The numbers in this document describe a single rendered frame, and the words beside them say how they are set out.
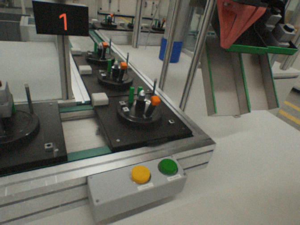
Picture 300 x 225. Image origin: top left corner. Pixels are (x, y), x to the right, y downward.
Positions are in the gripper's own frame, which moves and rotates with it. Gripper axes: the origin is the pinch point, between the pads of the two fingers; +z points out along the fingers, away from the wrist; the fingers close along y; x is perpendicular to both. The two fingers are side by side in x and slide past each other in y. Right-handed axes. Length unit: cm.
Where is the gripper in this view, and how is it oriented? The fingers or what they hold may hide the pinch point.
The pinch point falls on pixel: (225, 43)
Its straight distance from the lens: 40.3
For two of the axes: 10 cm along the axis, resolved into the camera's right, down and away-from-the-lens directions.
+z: -1.7, 8.2, 5.5
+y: -9.0, 1.0, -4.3
